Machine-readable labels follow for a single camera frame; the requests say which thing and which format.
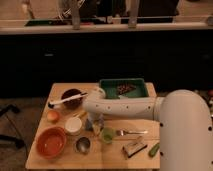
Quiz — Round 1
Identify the blue sponge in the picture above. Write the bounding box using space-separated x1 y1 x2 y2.
85 119 104 131

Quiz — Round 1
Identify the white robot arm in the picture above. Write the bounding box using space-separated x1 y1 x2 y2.
83 87 213 171

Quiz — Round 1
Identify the dark brown bowl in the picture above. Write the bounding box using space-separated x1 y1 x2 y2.
61 88 84 109

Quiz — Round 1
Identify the red bowl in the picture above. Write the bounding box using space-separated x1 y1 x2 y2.
36 127 67 159

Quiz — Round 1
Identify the green plastic cup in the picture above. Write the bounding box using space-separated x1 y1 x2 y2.
100 127 115 144

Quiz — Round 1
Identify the small steel cup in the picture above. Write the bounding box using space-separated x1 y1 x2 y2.
76 137 90 154

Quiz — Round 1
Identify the metal fork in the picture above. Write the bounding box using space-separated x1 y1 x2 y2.
115 130 148 136

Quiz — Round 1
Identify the grey folded cloth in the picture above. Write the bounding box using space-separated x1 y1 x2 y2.
118 95 131 99

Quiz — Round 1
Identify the green plastic tray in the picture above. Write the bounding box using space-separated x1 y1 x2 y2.
99 78 148 99

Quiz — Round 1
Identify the orange fruit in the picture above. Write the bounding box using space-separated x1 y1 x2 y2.
47 110 60 123

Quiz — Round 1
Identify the green cucumber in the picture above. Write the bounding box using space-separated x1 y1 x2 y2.
148 143 160 158

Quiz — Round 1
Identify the black chair base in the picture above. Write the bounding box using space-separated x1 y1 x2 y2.
0 104 28 157

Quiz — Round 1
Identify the white cup with wooden handle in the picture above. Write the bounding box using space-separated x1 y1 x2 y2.
64 112 86 135

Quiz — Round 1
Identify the white handled dish brush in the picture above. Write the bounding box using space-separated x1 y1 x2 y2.
48 93 88 108

